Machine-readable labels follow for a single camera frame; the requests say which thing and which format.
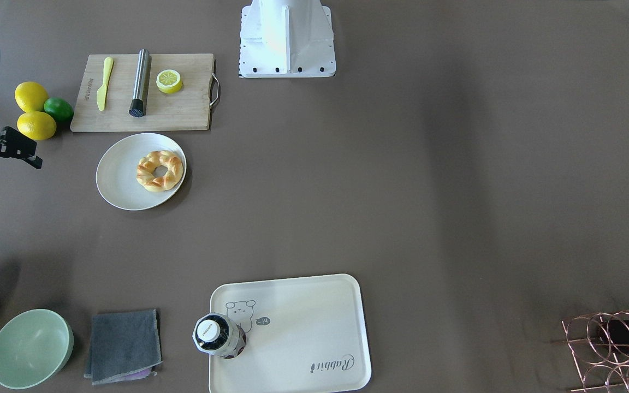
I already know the white round plate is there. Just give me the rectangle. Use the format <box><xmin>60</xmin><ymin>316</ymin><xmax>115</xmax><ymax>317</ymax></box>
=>
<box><xmin>96</xmin><ymin>133</ymin><xmax>187</xmax><ymax>211</ymax></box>

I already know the braided donut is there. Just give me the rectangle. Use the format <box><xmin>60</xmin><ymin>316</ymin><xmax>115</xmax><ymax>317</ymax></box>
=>
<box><xmin>137</xmin><ymin>150</ymin><xmax>184</xmax><ymax>192</ymax></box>

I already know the brown tea bottle on tray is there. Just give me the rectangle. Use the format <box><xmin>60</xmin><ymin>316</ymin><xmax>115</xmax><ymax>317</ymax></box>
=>
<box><xmin>192</xmin><ymin>313</ymin><xmax>247</xmax><ymax>360</ymax></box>

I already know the cream rabbit tray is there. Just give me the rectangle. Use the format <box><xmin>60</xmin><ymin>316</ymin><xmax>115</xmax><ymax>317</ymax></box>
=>
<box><xmin>208</xmin><ymin>273</ymin><xmax>372</xmax><ymax>392</ymax></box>

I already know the whole lemon lower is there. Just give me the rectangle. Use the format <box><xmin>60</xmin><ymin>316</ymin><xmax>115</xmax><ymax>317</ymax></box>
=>
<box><xmin>17</xmin><ymin>111</ymin><xmax>57</xmax><ymax>141</ymax></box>

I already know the whole lemon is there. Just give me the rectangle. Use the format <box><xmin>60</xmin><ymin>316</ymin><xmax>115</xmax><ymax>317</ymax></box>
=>
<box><xmin>14</xmin><ymin>81</ymin><xmax>49</xmax><ymax>114</ymax></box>
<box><xmin>17</xmin><ymin>111</ymin><xmax>57</xmax><ymax>141</ymax></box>

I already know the whole lemon upper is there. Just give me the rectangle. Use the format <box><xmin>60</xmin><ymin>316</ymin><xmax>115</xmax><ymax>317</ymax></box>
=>
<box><xmin>14</xmin><ymin>81</ymin><xmax>49</xmax><ymax>114</ymax></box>

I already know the green lime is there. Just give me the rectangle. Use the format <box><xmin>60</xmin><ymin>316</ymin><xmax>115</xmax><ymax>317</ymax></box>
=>
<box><xmin>43</xmin><ymin>97</ymin><xmax>74</xmax><ymax>123</ymax></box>

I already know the yellow plastic knife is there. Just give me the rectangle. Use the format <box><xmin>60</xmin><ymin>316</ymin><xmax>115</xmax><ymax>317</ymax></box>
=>
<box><xmin>96</xmin><ymin>57</ymin><xmax>115</xmax><ymax>111</ymax></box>

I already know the steel muddler black tip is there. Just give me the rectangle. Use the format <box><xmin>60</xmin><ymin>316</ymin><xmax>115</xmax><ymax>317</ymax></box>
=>
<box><xmin>129</xmin><ymin>48</ymin><xmax>151</xmax><ymax>118</ymax></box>

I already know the lemon half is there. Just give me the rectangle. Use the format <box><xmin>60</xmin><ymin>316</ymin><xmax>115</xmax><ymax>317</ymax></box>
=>
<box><xmin>156</xmin><ymin>69</ymin><xmax>183</xmax><ymax>94</ymax></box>

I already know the bamboo cutting board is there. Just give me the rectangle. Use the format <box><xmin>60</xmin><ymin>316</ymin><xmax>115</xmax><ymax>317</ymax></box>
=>
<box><xmin>70</xmin><ymin>53</ymin><xmax>215</xmax><ymax>133</ymax></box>

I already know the mint green bowl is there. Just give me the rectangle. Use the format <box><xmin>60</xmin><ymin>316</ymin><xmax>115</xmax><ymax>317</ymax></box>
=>
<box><xmin>0</xmin><ymin>309</ymin><xmax>74</xmax><ymax>390</ymax></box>

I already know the grey folded cloth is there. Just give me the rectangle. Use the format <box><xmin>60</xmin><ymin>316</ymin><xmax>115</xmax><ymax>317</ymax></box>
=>
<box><xmin>84</xmin><ymin>308</ymin><xmax>163</xmax><ymax>386</ymax></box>

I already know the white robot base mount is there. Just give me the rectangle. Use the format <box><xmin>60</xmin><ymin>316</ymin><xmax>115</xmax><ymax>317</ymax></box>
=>
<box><xmin>238</xmin><ymin>1</ymin><xmax>337</xmax><ymax>78</ymax></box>

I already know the copper wire bottle rack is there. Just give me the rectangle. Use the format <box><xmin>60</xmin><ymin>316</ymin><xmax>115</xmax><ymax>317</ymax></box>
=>
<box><xmin>561</xmin><ymin>310</ymin><xmax>629</xmax><ymax>392</ymax></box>

